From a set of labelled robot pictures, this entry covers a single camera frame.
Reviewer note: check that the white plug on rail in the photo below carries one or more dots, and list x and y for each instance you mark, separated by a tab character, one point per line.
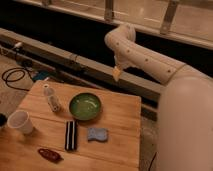
18	45

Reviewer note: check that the green ceramic bowl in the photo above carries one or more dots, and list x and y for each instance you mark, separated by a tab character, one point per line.
85	106

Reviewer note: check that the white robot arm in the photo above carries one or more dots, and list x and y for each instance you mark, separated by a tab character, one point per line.
185	107

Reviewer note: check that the blue sponge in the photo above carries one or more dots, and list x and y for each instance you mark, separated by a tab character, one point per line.
97	134

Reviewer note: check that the white paper cup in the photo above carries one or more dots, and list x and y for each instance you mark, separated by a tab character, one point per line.
20	120

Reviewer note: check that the black white striped eraser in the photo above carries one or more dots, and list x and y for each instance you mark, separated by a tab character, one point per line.
71	136

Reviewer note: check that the blue object on floor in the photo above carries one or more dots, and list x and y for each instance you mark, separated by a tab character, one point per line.
41	75

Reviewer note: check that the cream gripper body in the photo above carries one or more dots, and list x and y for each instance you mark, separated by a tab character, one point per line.
116	73

